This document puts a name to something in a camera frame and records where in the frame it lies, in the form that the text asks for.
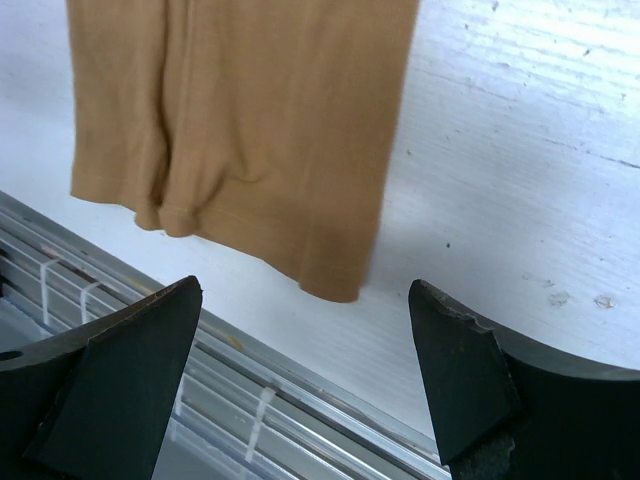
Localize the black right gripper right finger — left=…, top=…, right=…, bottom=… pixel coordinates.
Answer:
left=408, top=280, right=639, bottom=479

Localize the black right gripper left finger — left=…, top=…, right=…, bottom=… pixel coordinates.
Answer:
left=1, top=276, right=202, bottom=479

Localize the tan tank top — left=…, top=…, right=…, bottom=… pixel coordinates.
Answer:
left=66, top=1, right=419, bottom=303

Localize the aluminium rail frame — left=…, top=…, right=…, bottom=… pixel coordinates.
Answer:
left=1, top=195, right=449, bottom=479

